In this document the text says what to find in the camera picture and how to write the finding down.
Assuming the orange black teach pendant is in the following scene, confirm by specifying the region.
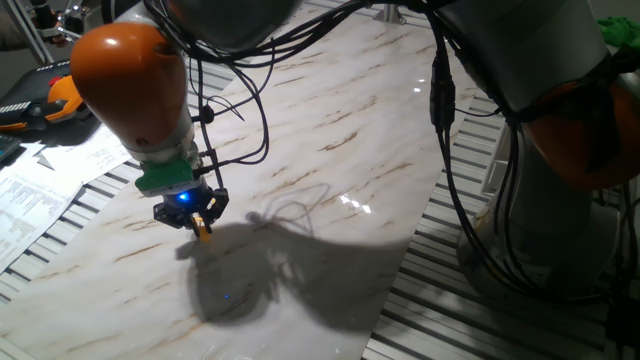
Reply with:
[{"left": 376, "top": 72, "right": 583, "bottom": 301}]
[{"left": 0, "top": 59, "right": 94, "bottom": 132}]

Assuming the marble pattern board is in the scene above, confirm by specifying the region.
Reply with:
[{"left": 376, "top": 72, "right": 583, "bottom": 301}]
[{"left": 0, "top": 0, "right": 481, "bottom": 360}]

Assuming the grey diagonal metal strut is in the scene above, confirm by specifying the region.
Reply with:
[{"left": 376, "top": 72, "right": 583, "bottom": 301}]
[{"left": 4, "top": 0, "right": 55, "bottom": 65}]

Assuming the green cloth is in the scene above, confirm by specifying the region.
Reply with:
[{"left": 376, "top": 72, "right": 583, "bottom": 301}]
[{"left": 597, "top": 16, "right": 640, "bottom": 51}]

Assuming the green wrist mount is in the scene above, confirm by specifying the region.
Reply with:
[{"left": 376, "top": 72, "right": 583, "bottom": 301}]
[{"left": 134, "top": 154, "right": 201, "bottom": 197}]

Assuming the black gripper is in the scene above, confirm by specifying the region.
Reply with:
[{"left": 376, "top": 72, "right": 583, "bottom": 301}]
[{"left": 153, "top": 182, "right": 230, "bottom": 236}]

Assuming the aluminium post beside spool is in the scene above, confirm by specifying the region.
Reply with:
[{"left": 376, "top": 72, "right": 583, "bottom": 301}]
[{"left": 372, "top": 2, "right": 407, "bottom": 25}]

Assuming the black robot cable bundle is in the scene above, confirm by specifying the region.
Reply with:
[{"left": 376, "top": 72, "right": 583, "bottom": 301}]
[{"left": 142, "top": 0, "right": 640, "bottom": 311}]

